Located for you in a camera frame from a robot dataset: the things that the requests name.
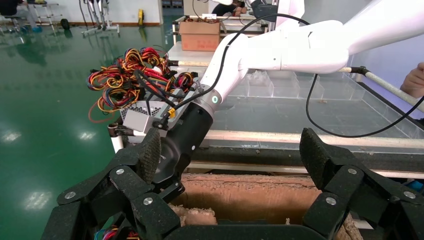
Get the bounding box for grey power supply units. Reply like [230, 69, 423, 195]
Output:
[122, 109, 170, 138]

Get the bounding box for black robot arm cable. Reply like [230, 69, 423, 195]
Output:
[132, 13, 424, 138]

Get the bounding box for brown cardboard carton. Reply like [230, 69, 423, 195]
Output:
[178, 20, 222, 53]

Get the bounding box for operator bare hand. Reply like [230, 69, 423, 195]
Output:
[400, 62, 424, 100]

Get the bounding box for person in black shirt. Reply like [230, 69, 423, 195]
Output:
[211, 0, 253, 17]

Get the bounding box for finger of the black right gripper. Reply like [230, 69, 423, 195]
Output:
[163, 180, 186, 204]

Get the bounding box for seated person in dark clothes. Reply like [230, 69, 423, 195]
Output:
[0, 0, 26, 17]

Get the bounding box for worn brown cardboard box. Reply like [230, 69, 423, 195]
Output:
[167, 172, 365, 240]

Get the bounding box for short white tube post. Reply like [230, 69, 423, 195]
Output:
[110, 135, 125, 154]

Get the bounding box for white work table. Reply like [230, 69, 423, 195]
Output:
[167, 14, 266, 67]

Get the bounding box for frayed cardboard divider insert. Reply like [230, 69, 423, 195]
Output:
[167, 203, 218, 228]

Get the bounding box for black table edge strip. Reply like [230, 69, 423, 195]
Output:
[190, 145, 424, 173]

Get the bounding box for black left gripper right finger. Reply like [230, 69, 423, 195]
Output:
[299, 127, 424, 240]

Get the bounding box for clear acrylic divider tray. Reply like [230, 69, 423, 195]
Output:
[211, 69, 424, 147]

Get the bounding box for multicoloured power supply cable bundle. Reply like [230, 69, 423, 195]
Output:
[94, 225, 142, 240]

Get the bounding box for white wheeled equipment stand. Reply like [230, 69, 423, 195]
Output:
[78, 0, 121, 37]

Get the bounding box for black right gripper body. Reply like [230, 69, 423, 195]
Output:
[153, 101, 215, 185]

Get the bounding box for large tangled multicoloured cable mass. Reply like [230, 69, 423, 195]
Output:
[87, 46, 200, 124]

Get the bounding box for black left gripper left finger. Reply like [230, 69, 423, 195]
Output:
[41, 127, 182, 240]

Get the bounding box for silver mesh power supply unit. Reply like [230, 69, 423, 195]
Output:
[150, 100, 168, 115]
[119, 100, 152, 122]

